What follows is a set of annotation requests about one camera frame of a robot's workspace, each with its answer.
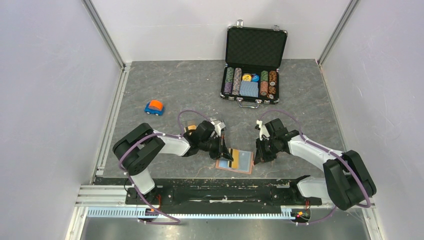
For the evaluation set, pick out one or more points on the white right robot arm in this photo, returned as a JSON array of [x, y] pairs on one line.
[[346, 181]]

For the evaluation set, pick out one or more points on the orange credit card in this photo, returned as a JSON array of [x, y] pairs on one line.
[[235, 153]]

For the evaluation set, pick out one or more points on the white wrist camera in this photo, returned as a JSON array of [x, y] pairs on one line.
[[219, 127], [263, 132]]

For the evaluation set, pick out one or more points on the clear acrylic card box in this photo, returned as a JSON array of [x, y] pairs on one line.
[[192, 124]]

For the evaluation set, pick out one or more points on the blue orange toy car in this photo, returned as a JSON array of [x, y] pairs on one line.
[[154, 107]]

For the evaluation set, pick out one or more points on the tan leather card holder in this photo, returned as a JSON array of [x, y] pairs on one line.
[[242, 162]]

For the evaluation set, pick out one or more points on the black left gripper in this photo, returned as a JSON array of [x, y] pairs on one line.
[[221, 150]]

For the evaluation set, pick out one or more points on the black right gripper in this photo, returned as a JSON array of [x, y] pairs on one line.
[[260, 156]]

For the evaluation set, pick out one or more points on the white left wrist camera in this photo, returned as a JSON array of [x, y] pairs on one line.
[[219, 127]]

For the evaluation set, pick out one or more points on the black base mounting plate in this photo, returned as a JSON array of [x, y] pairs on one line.
[[176, 191]]

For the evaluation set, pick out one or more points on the black poker chip case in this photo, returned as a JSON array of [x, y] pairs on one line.
[[252, 62]]

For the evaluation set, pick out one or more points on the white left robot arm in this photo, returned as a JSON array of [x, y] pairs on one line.
[[140, 147]]

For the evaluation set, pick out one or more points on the black credit card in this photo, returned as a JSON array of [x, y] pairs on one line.
[[226, 164]]

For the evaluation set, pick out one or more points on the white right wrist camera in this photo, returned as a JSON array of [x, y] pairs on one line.
[[263, 132]]

